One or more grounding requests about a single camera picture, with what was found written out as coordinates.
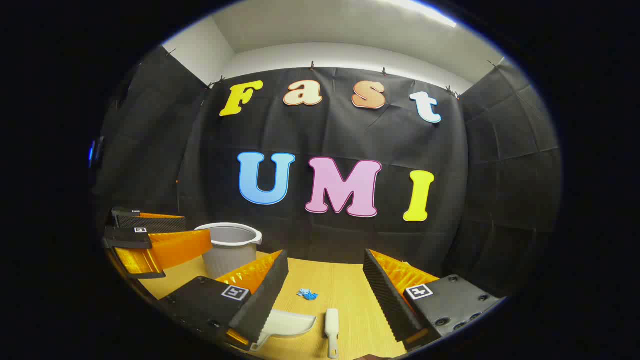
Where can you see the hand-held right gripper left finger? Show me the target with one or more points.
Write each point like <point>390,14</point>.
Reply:
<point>267,295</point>

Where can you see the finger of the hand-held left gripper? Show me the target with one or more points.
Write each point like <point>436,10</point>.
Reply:
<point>127,239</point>
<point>145,222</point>

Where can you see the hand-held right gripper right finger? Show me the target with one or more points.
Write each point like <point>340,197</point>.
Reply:
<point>387,295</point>

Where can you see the white dustpan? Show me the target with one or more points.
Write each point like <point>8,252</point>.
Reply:
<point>290,324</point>

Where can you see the blue paper trash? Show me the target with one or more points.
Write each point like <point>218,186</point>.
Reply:
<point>307,294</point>

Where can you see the grey ribbed garbage bin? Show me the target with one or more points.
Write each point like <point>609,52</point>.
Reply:
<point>230,255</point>

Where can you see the small white broom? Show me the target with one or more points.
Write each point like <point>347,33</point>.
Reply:
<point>332,325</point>

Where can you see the wooden desktop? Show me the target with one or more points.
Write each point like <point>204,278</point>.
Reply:
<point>345,290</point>

